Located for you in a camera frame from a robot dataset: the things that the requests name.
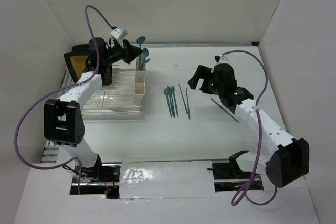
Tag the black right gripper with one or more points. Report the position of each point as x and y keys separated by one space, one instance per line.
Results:
x=202 y=72

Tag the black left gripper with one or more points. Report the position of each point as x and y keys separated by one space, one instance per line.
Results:
x=129 y=52

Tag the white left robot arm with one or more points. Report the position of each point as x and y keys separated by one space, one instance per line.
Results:
x=91 y=70

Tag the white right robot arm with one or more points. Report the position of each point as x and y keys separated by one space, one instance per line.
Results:
x=289 y=157

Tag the white utensil holder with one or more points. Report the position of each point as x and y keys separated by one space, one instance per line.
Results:
x=139 y=82

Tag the dark teal plate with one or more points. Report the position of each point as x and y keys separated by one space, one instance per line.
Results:
x=82 y=48

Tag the clear plastic dish rack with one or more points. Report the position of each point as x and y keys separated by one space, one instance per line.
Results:
x=112 y=102

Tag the yellow square plate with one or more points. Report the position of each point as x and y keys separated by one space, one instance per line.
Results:
x=76 y=63

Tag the white taped cover panel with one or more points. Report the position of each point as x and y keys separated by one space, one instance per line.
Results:
x=166 y=180

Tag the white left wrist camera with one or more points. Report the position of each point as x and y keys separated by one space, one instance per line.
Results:
x=119 y=34

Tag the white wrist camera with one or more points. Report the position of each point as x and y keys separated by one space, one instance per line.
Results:
x=220 y=59
x=119 y=34

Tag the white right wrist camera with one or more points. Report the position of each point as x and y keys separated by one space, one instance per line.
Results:
x=220 y=59

